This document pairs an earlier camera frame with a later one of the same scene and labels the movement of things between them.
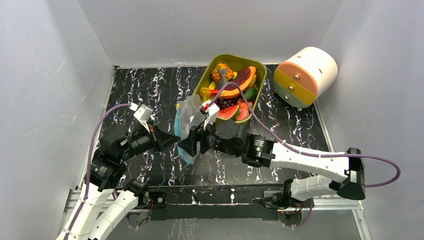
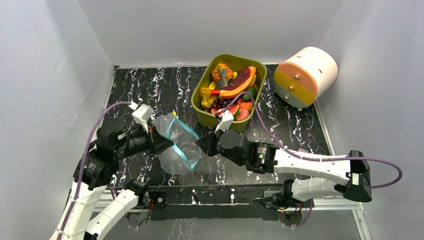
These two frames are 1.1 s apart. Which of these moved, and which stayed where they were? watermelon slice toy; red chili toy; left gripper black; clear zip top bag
Moved: clear zip top bag
Stayed: left gripper black; red chili toy; watermelon slice toy
